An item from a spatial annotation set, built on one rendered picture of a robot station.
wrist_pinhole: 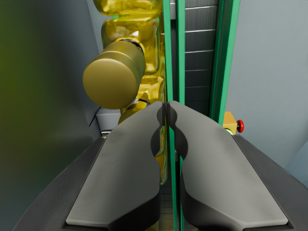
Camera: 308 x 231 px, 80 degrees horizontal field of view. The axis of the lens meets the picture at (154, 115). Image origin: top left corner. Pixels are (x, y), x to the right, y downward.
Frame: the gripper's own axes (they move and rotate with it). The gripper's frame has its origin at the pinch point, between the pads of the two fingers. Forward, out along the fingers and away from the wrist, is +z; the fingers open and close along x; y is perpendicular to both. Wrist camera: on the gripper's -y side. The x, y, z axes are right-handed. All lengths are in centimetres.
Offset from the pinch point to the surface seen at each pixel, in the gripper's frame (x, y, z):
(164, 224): 0, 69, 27
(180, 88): 3.2, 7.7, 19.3
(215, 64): 10.5, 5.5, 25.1
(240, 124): 24, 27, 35
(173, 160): 2.3, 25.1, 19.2
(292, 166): 122, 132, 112
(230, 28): 10.0, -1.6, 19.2
